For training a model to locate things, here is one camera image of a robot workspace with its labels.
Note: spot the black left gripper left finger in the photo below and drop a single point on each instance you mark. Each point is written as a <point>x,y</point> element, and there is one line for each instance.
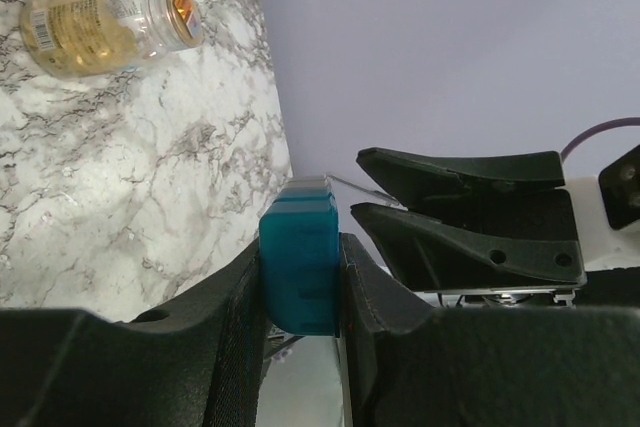
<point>195,360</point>

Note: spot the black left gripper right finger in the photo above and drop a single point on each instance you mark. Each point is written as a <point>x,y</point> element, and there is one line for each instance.
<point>407,363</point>

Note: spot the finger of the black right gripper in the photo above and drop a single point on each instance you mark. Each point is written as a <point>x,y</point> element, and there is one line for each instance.
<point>501,243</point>
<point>414,179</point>

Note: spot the teal pill organizer box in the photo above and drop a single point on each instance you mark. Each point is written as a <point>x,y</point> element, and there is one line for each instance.
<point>299,251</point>

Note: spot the clear pill bottle gold lid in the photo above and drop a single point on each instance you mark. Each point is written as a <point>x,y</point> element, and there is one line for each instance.
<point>82,38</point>

